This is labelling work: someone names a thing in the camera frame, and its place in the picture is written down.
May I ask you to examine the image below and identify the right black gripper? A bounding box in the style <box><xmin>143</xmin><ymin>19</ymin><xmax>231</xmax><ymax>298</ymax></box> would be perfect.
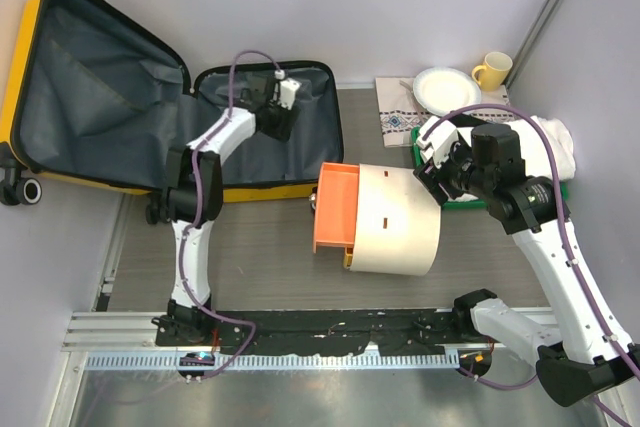
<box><xmin>412</xmin><ymin>133</ymin><xmax>489</xmax><ymax>208</ymax></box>

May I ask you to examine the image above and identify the green plastic tray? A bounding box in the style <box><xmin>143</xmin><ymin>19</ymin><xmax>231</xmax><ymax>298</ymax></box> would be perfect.
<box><xmin>410</xmin><ymin>127</ymin><xmax>569</xmax><ymax>210</ymax></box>

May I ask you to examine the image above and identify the white cylindrical bin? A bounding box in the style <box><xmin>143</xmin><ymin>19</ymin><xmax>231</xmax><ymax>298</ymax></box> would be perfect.
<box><xmin>348</xmin><ymin>164</ymin><xmax>442</xmax><ymax>276</ymax></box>

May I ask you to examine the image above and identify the black garment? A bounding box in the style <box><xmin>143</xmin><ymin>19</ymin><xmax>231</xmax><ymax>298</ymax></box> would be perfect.
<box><xmin>447</xmin><ymin>112</ymin><xmax>514</xmax><ymax>129</ymax></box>

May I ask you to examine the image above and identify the orange drawer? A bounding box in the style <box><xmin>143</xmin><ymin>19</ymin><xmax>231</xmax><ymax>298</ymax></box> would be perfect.
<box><xmin>312</xmin><ymin>162</ymin><xmax>360</xmax><ymax>252</ymax></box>

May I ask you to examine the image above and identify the white towel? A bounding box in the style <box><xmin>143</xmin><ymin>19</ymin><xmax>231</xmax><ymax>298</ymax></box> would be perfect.
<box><xmin>506</xmin><ymin>116</ymin><xmax>576</xmax><ymax>182</ymax></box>

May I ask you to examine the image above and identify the yellow Pikachu suitcase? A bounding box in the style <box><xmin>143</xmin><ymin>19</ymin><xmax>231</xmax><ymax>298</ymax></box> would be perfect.
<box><xmin>1</xmin><ymin>0</ymin><xmax>344</xmax><ymax>224</ymax></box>

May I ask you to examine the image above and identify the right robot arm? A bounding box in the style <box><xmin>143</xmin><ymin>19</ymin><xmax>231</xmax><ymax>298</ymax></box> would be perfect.
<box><xmin>414</xmin><ymin>121</ymin><xmax>639</xmax><ymax>407</ymax></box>

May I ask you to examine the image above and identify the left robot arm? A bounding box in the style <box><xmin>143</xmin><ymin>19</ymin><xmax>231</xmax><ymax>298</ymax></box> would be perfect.
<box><xmin>154</xmin><ymin>68</ymin><xmax>301</xmax><ymax>346</ymax></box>

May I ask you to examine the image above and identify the silver fork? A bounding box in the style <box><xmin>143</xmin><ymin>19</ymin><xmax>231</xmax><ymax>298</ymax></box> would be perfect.
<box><xmin>399</xmin><ymin>79</ymin><xmax>429</xmax><ymax>124</ymax></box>

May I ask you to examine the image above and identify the patterned white cloth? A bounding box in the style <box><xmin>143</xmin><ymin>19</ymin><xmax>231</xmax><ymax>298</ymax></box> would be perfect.
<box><xmin>375</xmin><ymin>77</ymin><xmax>509</xmax><ymax>148</ymax></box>

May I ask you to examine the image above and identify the white plate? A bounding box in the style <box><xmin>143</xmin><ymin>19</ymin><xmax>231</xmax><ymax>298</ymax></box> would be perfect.
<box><xmin>412</xmin><ymin>67</ymin><xmax>482</xmax><ymax>117</ymax></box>

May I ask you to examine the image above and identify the yellow mug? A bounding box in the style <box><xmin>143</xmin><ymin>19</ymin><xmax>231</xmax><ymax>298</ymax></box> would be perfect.
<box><xmin>471</xmin><ymin>51</ymin><xmax>513</xmax><ymax>92</ymax></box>

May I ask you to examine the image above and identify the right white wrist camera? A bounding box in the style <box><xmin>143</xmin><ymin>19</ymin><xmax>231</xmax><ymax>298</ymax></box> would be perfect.
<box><xmin>415</xmin><ymin>117</ymin><xmax>472</xmax><ymax>168</ymax></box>

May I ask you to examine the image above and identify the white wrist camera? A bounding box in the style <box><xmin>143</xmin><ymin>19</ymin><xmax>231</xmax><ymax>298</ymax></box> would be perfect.
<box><xmin>415</xmin><ymin>117</ymin><xmax>472</xmax><ymax>168</ymax></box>
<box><xmin>273</xmin><ymin>69</ymin><xmax>301</xmax><ymax>110</ymax></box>

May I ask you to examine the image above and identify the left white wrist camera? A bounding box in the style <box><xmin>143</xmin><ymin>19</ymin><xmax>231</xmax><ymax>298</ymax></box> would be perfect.
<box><xmin>273</xmin><ymin>69</ymin><xmax>301</xmax><ymax>110</ymax></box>

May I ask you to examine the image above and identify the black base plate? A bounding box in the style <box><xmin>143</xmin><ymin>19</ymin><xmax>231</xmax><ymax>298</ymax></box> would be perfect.
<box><xmin>152</xmin><ymin>307</ymin><xmax>489</xmax><ymax>357</ymax></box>

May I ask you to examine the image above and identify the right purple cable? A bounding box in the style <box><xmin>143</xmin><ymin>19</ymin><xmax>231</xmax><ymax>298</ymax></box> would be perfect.
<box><xmin>422</xmin><ymin>104</ymin><xmax>640</xmax><ymax>427</ymax></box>

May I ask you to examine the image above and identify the right aluminium corner post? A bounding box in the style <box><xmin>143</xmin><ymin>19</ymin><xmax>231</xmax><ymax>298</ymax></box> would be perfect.
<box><xmin>505</xmin><ymin>0</ymin><xmax>564</xmax><ymax>90</ymax></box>

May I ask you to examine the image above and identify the aluminium frame rail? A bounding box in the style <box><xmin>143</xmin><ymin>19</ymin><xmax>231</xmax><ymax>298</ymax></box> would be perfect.
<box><xmin>62</xmin><ymin>310</ymin><xmax>566</xmax><ymax>372</ymax></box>

